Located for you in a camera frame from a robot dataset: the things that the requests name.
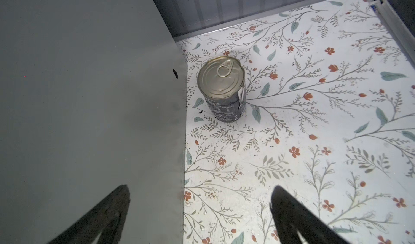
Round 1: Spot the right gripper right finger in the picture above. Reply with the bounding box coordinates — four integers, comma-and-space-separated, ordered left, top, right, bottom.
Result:
270, 186, 347, 244

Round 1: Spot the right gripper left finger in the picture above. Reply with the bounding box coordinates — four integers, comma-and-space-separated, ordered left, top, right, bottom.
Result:
50, 185, 130, 244

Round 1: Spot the dark olive can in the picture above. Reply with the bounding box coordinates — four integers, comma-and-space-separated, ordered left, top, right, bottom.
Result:
197, 56, 246, 123

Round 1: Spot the white metal cabinet counter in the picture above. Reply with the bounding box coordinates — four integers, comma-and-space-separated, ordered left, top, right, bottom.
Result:
1, 0, 187, 244

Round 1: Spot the floral table mat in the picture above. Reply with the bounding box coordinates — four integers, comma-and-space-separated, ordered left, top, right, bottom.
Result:
178, 0, 415, 244

